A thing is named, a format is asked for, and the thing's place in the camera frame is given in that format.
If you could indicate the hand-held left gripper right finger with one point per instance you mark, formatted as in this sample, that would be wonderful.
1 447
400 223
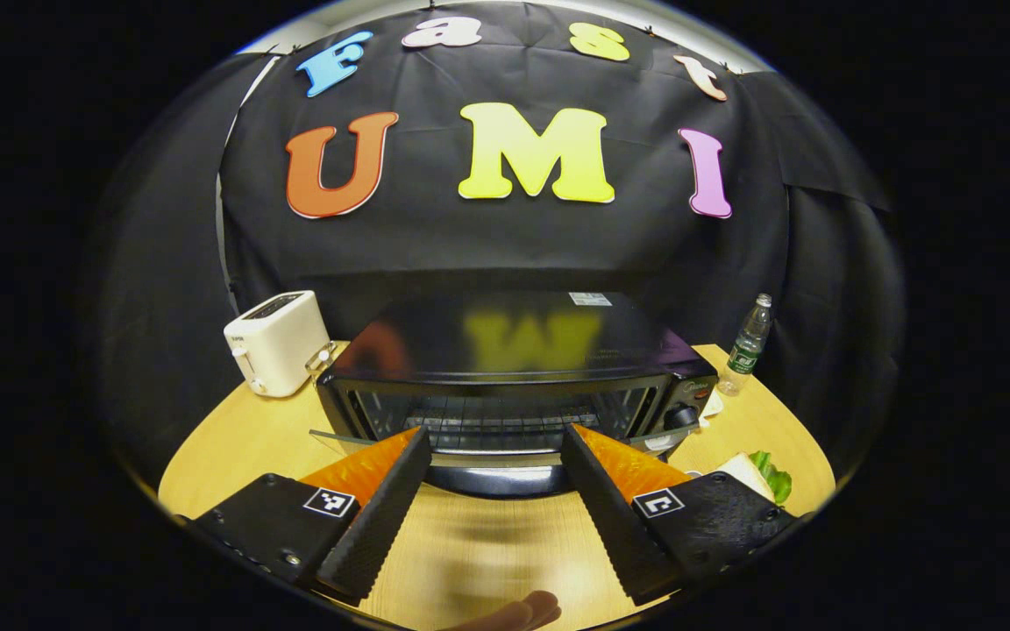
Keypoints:
610 526

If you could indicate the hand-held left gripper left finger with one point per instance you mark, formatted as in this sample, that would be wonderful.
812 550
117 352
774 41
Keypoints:
382 526

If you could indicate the lettuce sandwich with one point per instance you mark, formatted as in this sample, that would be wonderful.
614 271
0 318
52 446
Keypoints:
764 478

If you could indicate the black electric oven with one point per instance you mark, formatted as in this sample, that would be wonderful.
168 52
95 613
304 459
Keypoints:
505 350

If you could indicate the white divided seed dish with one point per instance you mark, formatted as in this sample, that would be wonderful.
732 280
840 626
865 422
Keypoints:
713 405

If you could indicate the white toaster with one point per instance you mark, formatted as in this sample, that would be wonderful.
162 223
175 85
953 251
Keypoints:
277 346

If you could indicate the clear green-label water bottle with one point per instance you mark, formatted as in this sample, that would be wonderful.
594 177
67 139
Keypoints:
746 350

